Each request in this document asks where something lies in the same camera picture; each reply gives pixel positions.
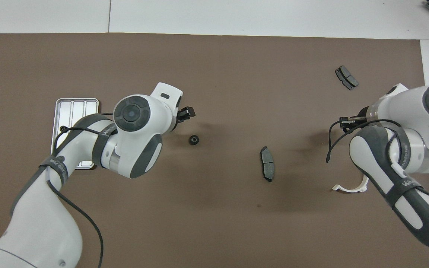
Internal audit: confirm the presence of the brown table mat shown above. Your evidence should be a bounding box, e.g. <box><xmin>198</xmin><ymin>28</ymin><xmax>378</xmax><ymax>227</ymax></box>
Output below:
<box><xmin>0</xmin><ymin>33</ymin><xmax>429</xmax><ymax>268</ymax></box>

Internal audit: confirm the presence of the long dark brake pad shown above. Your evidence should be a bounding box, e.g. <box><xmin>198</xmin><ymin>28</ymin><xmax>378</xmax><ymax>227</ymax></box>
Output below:
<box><xmin>260</xmin><ymin>146</ymin><xmax>274</xmax><ymax>182</ymax></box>

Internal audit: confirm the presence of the white curved plastic bracket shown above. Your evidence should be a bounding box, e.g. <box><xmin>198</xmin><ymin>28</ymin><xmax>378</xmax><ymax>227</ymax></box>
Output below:
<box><xmin>332</xmin><ymin>174</ymin><xmax>369</xmax><ymax>193</ymax></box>

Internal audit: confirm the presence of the silver metal tray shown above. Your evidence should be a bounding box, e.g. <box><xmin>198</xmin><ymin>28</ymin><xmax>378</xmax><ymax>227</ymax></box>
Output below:
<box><xmin>51</xmin><ymin>98</ymin><xmax>99</xmax><ymax>170</ymax></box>

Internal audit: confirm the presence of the short dark brake pad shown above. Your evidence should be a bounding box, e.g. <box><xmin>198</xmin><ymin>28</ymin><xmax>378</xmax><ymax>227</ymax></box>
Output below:
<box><xmin>335</xmin><ymin>66</ymin><xmax>359</xmax><ymax>90</ymax></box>

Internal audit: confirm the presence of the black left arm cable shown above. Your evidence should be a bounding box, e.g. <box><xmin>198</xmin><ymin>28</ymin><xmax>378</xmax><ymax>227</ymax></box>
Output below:
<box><xmin>47</xmin><ymin>112</ymin><xmax>114</xmax><ymax>268</ymax></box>

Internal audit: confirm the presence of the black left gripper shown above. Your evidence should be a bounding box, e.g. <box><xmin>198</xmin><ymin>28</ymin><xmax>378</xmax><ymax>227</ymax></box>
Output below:
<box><xmin>171</xmin><ymin>106</ymin><xmax>196</xmax><ymax>131</ymax></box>

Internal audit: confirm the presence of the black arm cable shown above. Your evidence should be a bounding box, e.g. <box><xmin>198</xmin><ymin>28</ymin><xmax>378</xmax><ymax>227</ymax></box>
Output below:
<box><xmin>47</xmin><ymin>112</ymin><xmax>114</xmax><ymax>268</ymax></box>
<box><xmin>326</xmin><ymin>118</ymin><xmax>403</xmax><ymax>164</ymax></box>

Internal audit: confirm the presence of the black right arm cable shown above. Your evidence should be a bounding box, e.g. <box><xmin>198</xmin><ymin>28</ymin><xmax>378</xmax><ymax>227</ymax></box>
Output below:
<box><xmin>326</xmin><ymin>118</ymin><xmax>403</xmax><ymax>164</ymax></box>

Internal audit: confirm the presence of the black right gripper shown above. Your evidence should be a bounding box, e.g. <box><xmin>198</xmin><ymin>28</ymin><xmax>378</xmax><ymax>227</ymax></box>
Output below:
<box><xmin>340</xmin><ymin>107</ymin><xmax>371</xmax><ymax>129</ymax></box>

